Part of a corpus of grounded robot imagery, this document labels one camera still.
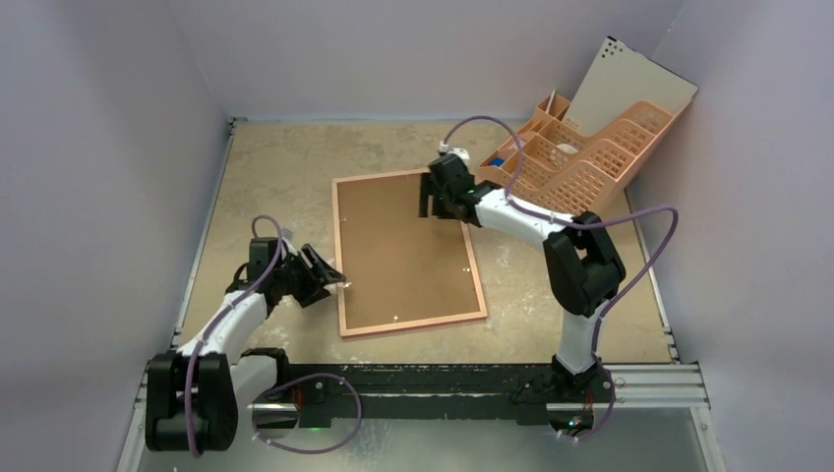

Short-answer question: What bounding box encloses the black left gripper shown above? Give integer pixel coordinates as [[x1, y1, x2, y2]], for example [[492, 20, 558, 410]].
[[273, 245, 343, 306]]

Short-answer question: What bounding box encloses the brown cardboard backing board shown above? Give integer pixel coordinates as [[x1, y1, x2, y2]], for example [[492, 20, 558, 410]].
[[335, 174, 484, 330]]

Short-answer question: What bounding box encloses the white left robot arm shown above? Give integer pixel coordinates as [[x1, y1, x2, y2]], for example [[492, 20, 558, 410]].
[[145, 237, 346, 456]]

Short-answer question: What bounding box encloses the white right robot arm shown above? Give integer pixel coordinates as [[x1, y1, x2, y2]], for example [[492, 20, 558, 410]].
[[418, 152, 626, 400]]

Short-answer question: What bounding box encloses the orange plastic desk organizer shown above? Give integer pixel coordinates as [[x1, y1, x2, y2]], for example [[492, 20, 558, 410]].
[[475, 94, 678, 215]]

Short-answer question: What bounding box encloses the white tape roll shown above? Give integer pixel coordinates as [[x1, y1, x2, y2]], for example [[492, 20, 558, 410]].
[[553, 143, 578, 155]]

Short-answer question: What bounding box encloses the green white pen upright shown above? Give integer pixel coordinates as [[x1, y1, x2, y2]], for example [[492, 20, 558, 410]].
[[546, 88, 557, 114]]

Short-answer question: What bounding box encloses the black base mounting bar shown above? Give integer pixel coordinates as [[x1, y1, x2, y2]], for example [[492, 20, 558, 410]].
[[249, 362, 615, 436]]

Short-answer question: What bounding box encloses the grey perforated board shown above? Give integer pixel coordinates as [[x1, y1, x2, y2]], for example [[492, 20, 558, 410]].
[[563, 36, 697, 137]]

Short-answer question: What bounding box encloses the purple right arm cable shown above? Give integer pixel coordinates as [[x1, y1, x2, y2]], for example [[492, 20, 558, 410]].
[[440, 115, 681, 443]]

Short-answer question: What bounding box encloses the aluminium rail frame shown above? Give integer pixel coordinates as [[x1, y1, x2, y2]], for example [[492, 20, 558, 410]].
[[119, 123, 709, 471]]

